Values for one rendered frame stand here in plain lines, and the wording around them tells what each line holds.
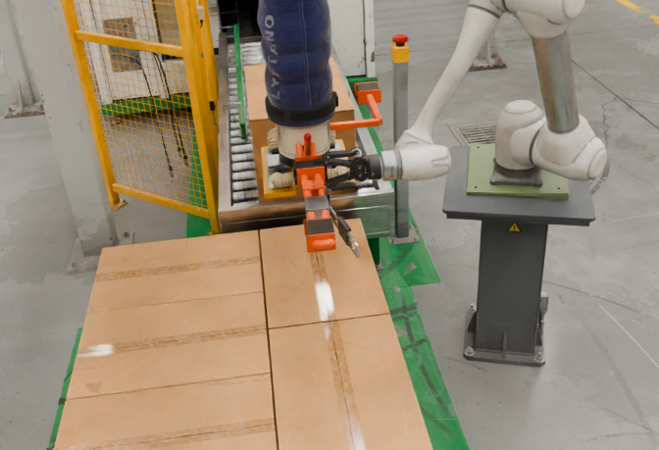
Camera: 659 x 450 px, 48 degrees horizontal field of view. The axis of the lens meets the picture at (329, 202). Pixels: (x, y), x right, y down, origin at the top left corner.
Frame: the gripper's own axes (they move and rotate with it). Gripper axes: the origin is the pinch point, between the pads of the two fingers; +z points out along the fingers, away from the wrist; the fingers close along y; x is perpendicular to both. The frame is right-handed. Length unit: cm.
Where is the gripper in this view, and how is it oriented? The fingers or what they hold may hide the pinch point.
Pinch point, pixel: (312, 173)
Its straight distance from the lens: 220.4
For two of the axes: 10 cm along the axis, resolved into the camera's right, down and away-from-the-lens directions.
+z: -9.9, 1.0, -0.6
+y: 0.6, 8.6, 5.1
